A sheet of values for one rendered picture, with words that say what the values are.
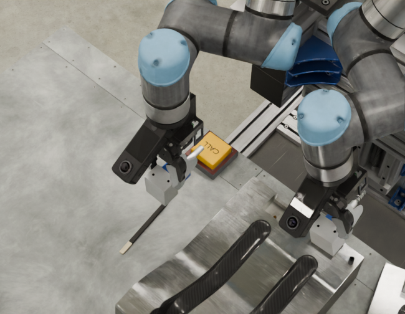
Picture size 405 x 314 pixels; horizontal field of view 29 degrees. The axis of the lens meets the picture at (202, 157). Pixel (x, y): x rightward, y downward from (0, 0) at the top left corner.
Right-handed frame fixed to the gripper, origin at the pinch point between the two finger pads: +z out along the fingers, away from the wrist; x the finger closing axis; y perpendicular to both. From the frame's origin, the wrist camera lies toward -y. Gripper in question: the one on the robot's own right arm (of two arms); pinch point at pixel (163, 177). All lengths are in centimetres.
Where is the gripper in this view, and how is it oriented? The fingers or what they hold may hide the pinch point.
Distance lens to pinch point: 143.6
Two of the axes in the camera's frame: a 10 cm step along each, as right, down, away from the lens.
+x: -7.5, -5.6, 3.5
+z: 0.0, 5.3, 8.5
